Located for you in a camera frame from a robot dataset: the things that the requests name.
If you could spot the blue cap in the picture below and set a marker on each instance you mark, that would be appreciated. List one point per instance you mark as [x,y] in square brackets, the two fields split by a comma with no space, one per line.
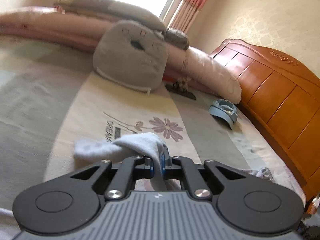
[225,110]

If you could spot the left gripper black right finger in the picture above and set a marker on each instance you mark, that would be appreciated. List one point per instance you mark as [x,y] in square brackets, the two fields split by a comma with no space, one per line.
[247,203]

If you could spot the small grey folded cloth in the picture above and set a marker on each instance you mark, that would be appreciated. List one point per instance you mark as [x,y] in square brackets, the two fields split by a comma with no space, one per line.
[177,38]

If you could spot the grey pillow on quilt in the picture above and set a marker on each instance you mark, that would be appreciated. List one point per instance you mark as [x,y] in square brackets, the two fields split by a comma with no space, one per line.
[114,11]

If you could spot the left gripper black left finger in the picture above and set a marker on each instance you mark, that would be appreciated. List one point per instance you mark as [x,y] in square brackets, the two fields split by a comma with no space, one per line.
[71,201]

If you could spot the patterned bed sheet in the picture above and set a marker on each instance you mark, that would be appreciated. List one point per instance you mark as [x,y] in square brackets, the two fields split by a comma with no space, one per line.
[51,98]

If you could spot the wooden headboard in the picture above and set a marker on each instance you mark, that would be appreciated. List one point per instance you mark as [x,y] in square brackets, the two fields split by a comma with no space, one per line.
[280,96]

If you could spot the grey round face cushion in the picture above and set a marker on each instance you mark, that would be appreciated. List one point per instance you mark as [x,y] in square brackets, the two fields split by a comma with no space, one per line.
[131,55]

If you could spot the red patterned curtain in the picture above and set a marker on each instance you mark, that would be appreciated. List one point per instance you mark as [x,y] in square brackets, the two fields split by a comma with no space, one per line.
[186,14]

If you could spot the pink rolled quilt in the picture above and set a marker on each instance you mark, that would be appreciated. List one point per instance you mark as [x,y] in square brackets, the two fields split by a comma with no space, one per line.
[84,33]

